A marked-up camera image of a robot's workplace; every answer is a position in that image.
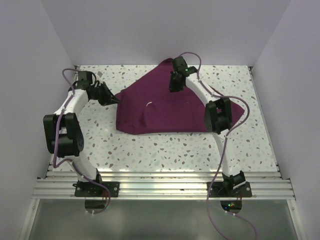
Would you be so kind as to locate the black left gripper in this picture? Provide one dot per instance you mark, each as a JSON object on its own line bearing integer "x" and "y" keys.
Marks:
{"x": 109, "y": 98}

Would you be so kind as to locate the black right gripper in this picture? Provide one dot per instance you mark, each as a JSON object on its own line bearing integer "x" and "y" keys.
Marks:
{"x": 172, "y": 87}

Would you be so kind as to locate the purple cloth mat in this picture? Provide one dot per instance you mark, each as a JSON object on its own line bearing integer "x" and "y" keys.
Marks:
{"x": 147, "y": 106}

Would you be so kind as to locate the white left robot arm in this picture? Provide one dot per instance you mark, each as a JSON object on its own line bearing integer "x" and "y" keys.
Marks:
{"x": 63, "y": 134}

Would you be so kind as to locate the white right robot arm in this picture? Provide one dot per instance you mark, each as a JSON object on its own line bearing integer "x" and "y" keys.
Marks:
{"x": 217, "y": 120}

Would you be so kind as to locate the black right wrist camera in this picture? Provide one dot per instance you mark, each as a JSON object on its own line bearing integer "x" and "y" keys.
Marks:
{"x": 181, "y": 67}

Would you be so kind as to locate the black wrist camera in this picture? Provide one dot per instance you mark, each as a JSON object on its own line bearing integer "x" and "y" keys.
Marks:
{"x": 181, "y": 67}
{"x": 85, "y": 79}

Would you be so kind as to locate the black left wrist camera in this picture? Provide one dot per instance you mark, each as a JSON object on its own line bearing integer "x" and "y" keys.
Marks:
{"x": 85, "y": 79}

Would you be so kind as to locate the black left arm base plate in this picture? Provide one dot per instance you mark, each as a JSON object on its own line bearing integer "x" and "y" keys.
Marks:
{"x": 87, "y": 189}

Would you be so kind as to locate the aluminium table edge rail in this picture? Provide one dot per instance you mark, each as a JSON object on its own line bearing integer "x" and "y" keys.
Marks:
{"x": 163, "y": 185}

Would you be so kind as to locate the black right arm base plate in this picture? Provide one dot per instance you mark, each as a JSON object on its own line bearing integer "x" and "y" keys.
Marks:
{"x": 218, "y": 190}

